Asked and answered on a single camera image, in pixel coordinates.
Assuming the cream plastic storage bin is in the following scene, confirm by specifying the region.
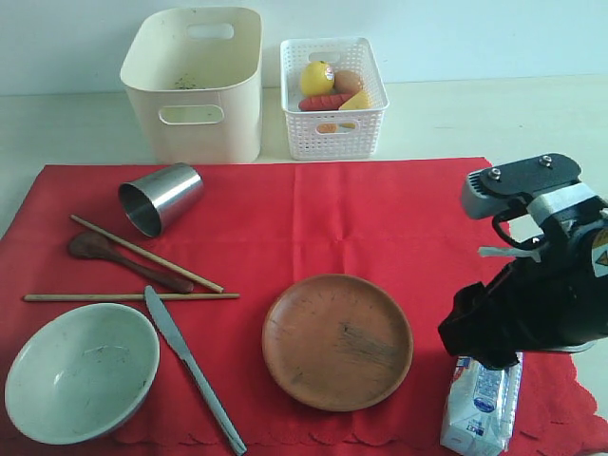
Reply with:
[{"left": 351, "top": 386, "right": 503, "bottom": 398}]
[{"left": 120, "top": 7, "right": 262, "bottom": 163}]

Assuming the upper wooden chopstick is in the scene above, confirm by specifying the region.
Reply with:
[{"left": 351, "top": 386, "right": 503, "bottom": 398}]
[{"left": 69, "top": 215, "right": 224, "bottom": 294}]

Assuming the red scalloped table cloth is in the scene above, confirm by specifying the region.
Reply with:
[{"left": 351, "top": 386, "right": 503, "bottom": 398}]
[{"left": 0, "top": 157, "right": 599, "bottom": 448}]

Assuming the yellow cheese wedge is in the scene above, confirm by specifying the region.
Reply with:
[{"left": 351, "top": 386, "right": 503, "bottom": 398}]
[{"left": 339, "top": 90, "right": 371, "bottom": 110}]

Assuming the brown wooden plate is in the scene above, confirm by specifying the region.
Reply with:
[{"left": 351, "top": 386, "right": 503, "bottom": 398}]
[{"left": 261, "top": 274, "right": 414, "bottom": 412}]

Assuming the pale green bowl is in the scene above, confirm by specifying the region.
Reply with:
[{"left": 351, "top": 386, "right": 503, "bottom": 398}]
[{"left": 5, "top": 303, "right": 160, "bottom": 446}]

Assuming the lower wooden chopstick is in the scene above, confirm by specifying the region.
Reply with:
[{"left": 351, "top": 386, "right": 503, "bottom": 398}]
[{"left": 23, "top": 293, "right": 240, "bottom": 302}]

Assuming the stainless steel table knife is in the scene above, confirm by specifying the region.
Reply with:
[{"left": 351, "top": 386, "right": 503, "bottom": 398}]
[{"left": 143, "top": 285, "right": 248, "bottom": 455}]

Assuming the dark wooden spoon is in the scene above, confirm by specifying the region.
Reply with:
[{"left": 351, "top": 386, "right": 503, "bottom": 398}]
[{"left": 67, "top": 232, "right": 194, "bottom": 294}]

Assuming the wooden chopstick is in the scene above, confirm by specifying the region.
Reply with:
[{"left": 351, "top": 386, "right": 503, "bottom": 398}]
[
  {"left": 69, "top": 215, "right": 224, "bottom": 294},
  {"left": 23, "top": 293, "right": 240, "bottom": 302}
]

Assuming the brown egg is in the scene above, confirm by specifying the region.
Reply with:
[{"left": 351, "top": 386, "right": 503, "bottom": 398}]
[{"left": 333, "top": 70, "right": 364, "bottom": 94}]

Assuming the white perforated plastic basket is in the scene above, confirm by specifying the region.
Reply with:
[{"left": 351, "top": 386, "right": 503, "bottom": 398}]
[{"left": 279, "top": 37, "right": 389, "bottom": 161}]

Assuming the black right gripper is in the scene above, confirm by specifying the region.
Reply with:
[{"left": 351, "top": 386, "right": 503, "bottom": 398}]
[{"left": 438, "top": 223, "right": 607, "bottom": 371}]

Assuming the breaded chicken nugget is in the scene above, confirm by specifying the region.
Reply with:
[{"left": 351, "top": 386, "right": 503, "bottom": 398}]
[{"left": 315, "top": 123, "right": 338, "bottom": 134}]

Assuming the red toy sausage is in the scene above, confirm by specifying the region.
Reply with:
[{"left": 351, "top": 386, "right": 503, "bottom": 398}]
[{"left": 298, "top": 93, "right": 353, "bottom": 112}]

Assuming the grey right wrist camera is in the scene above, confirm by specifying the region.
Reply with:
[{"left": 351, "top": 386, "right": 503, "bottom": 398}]
[{"left": 461, "top": 153, "right": 581, "bottom": 219}]

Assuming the stainless steel cup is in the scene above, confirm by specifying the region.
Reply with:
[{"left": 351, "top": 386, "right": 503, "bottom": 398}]
[{"left": 118, "top": 162, "right": 204, "bottom": 238}]

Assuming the blue white milk carton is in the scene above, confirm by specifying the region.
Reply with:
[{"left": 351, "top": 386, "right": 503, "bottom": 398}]
[{"left": 440, "top": 356, "right": 523, "bottom": 456}]

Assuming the yellow lemon with sticker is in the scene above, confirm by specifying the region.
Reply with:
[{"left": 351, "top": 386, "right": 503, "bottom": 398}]
[{"left": 299, "top": 61, "right": 334, "bottom": 97}]

